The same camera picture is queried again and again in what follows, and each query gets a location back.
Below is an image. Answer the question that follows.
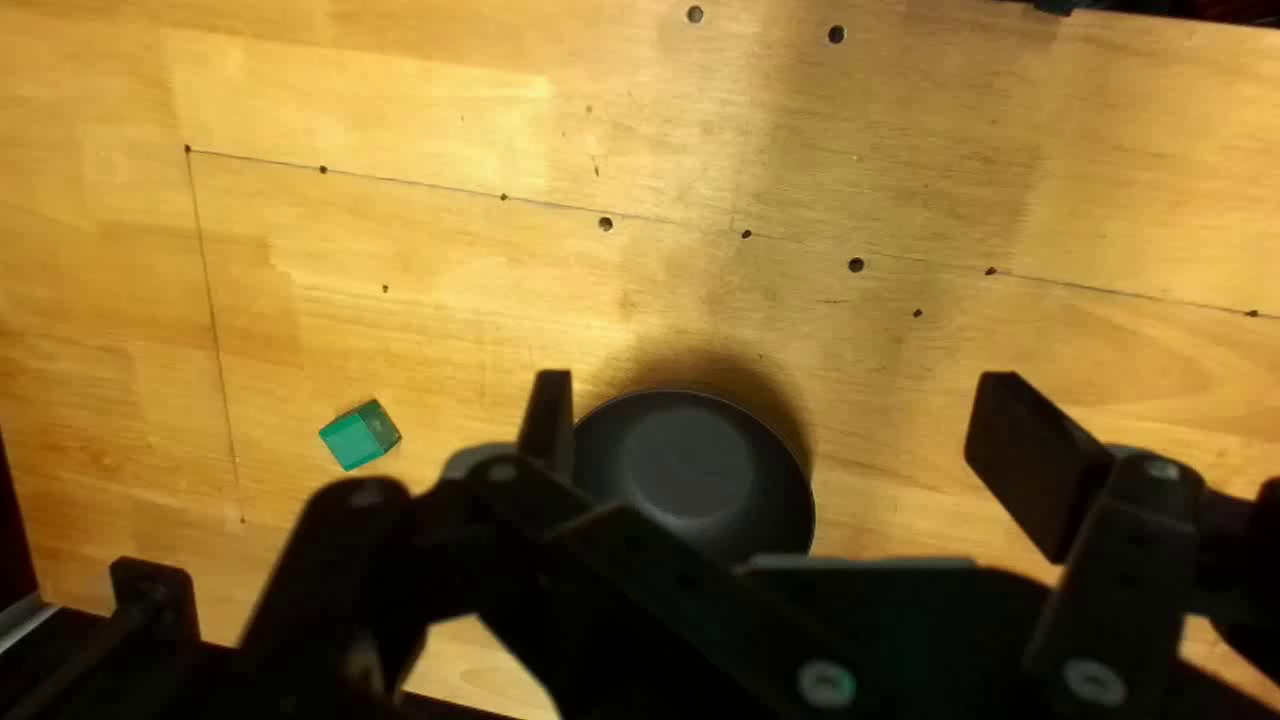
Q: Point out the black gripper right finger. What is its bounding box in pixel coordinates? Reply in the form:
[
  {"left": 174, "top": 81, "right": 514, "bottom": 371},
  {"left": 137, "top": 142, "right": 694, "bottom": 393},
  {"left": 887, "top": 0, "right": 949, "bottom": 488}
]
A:
[{"left": 963, "top": 371, "right": 1280, "bottom": 720}]

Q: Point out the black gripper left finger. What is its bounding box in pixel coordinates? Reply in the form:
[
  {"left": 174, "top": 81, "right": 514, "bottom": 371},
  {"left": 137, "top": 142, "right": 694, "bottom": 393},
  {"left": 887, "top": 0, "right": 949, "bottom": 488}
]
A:
[{"left": 235, "top": 371, "right": 854, "bottom": 720}]

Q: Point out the green block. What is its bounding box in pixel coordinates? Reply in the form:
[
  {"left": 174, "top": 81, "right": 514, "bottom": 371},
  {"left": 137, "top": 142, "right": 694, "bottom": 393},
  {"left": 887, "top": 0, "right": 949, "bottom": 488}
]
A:
[{"left": 321, "top": 399, "right": 401, "bottom": 473}]

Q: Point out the dark grey bowl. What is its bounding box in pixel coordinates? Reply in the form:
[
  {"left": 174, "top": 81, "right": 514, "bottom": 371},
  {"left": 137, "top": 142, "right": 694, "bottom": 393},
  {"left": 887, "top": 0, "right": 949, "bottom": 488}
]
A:
[{"left": 573, "top": 393, "right": 814, "bottom": 563}]

